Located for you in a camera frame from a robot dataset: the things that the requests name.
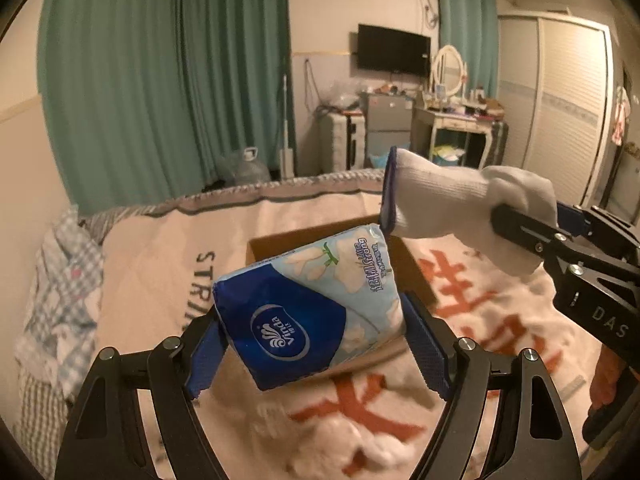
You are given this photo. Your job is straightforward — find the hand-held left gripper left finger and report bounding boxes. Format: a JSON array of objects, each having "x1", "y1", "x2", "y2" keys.
[{"x1": 52, "y1": 307, "x2": 232, "y2": 480}]

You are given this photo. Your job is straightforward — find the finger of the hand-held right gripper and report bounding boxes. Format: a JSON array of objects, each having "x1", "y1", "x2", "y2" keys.
[
  {"x1": 491, "y1": 203, "x2": 573, "y2": 262},
  {"x1": 556, "y1": 202, "x2": 640, "y2": 253}
]

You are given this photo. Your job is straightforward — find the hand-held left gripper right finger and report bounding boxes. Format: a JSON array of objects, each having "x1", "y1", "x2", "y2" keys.
[{"x1": 401, "y1": 292, "x2": 586, "y2": 480}]

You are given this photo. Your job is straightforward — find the cardboard box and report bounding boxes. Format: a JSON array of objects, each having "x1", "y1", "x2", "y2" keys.
[{"x1": 246, "y1": 215, "x2": 437, "y2": 378}]

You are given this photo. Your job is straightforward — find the white sock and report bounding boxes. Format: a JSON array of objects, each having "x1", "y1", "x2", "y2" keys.
[{"x1": 379, "y1": 147, "x2": 559, "y2": 277}]

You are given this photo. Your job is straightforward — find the blue tissue pack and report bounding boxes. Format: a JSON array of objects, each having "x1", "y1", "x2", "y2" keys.
[{"x1": 212, "y1": 220, "x2": 408, "y2": 392}]

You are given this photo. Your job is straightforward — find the person's right hand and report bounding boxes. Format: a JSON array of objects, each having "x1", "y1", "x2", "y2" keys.
[{"x1": 589, "y1": 347, "x2": 626, "y2": 413}]

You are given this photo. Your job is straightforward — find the printed beige blanket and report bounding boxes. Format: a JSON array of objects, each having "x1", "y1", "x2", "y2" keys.
[{"x1": 94, "y1": 180, "x2": 618, "y2": 480}]

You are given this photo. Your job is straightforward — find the white wardrobe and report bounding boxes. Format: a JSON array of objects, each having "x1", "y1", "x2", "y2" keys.
[{"x1": 497, "y1": 9, "x2": 627, "y2": 209}]

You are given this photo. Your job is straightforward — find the hanging pink clothing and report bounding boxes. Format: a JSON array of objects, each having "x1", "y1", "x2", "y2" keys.
[{"x1": 610, "y1": 84, "x2": 633, "y2": 147}]

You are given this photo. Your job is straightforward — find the white dressing table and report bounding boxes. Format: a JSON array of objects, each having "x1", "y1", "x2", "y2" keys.
[{"x1": 412, "y1": 100, "x2": 507, "y2": 170}]

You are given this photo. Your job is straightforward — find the grey striped bedsheet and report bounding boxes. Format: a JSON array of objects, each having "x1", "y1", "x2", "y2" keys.
[{"x1": 77, "y1": 169, "x2": 387, "y2": 228}]

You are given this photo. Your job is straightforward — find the plaid quilt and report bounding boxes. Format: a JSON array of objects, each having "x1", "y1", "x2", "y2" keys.
[{"x1": 12, "y1": 205, "x2": 107, "y2": 478}]

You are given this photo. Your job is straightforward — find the grey mini fridge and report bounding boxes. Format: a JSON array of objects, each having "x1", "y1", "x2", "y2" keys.
[{"x1": 366, "y1": 93, "x2": 415, "y2": 169}]

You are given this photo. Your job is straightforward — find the oval white mirror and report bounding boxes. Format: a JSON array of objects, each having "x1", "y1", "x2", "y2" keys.
[{"x1": 430, "y1": 44, "x2": 469, "y2": 99}]

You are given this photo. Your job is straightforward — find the clear water jug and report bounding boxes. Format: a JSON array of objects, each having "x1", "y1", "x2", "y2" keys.
[{"x1": 226, "y1": 147, "x2": 272, "y2": 187}]

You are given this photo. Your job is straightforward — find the white suitcase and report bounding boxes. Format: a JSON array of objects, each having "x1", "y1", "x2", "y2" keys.
[{"x1": 326, "y1": 109, "x2": 369, "y2": 172}]

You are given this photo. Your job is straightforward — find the white flat mop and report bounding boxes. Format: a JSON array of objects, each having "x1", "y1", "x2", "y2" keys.
[{"x1": 277, "y1": 73, "x2": 298, "y2": 181}]

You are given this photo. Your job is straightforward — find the narrow green curtain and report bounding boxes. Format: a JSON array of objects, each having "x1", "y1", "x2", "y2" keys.
[{"x1": 433, "y1": 0, "x2": 501, "y2": 100}]

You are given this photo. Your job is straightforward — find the clear plastic bag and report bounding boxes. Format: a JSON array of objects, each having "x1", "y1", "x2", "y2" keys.
[{"x1": 324, "y1": 79, "x2": 362, "y2": 112}]

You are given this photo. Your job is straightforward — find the wide green curtain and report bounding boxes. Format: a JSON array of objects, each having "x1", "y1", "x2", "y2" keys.
[{"x1": 37, "y1": 0, "x2": 297, "y2": 217}]

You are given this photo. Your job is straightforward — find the black wall television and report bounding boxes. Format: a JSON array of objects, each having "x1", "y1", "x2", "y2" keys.
[{"x1": 356, "y1": 23, "x2": 432, "y2": 80}]

